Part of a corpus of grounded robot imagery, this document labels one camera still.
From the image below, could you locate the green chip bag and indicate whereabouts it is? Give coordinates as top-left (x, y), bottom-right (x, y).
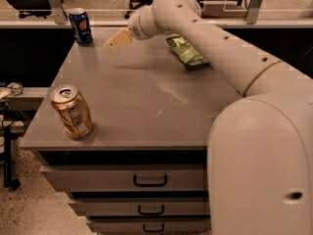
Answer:
top-left (166, 36), bottom-right (207, 67)

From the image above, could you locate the orange soda can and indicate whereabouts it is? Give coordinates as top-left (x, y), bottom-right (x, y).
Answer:
top-left (50, 84), bottom-right (93, 139)

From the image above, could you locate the top drawer black handle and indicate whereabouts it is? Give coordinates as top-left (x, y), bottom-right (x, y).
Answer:
top-left (133, 175), bottom-right (167, 187)

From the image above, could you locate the drawer black handle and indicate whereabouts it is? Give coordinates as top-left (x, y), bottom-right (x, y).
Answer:
top-left (133, 175), bottom-right (167, 187)
top-left (137, 205), bottom-right (164, 215)
top-left (142, 223), bottom-right (164, 233)

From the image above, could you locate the blue pepsi can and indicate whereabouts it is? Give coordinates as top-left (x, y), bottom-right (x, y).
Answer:
top-left (69, 8), bottom-right (93, 45)

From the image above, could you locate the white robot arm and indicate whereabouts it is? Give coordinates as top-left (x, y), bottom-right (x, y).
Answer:
top-left (106, 0), bottom-right (313, 235)

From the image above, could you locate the bottom drawer black handle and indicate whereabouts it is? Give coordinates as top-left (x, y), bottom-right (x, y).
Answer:
top-left (142, 223), bottom-right (164, 233)

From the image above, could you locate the grey drawer cabinet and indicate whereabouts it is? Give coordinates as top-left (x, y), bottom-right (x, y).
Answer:
top-left (21, 27), bottom-right (239, 235)

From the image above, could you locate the middle drawer black handle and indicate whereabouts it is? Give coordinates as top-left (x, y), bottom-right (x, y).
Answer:
top-left (137, 205), bottom-right (164, 215)

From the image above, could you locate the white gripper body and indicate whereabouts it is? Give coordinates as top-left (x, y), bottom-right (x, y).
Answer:
top-left (128, 7), bottom-right (153, 40)

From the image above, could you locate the black stand left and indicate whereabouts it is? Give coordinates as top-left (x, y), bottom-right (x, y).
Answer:
top-left (0, 103), bottom-right (20, 190)

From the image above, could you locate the small bowl on shelf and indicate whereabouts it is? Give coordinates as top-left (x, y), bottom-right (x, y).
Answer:
top-left (7, 82), bottom-right (23, 96)

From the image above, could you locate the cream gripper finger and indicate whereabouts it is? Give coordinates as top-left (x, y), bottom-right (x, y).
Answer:
top-left (105, 28), bottom-right (133, 50)

